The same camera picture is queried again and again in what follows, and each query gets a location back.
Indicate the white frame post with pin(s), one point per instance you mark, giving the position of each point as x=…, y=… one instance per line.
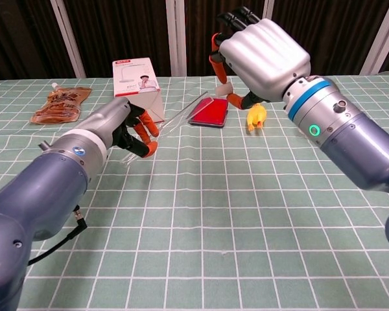
x=68, y=39
x=381, y=39
x=176, y=32
x=268, y=6

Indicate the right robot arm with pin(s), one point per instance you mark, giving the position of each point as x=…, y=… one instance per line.
x=353, y=142

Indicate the clear glass tube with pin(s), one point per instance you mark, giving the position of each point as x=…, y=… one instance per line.
x=178, y=116

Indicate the red ink pad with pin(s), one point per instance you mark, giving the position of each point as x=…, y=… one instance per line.
x=210, y=113

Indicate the black curtain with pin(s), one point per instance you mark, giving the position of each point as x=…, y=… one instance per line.
x=123, y=29

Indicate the brown sauce pouch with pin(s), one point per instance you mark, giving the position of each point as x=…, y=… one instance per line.
x=58, y=108

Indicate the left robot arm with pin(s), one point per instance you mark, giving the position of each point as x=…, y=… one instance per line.
x=35, y=194

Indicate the yellow rubber chicken toy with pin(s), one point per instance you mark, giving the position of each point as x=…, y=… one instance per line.
x=256, y=118

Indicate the green checked tablecloth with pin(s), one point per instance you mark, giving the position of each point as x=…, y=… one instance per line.
x=214, y=210

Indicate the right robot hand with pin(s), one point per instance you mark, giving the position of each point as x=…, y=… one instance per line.
x=266, y=55

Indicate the small white cylinder piece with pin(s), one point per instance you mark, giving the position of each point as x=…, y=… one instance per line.
x=223, y=89

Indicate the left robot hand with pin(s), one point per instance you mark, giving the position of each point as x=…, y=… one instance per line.
x=107, y=120

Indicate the white lamp carton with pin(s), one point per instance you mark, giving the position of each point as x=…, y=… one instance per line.
x=134, y=77

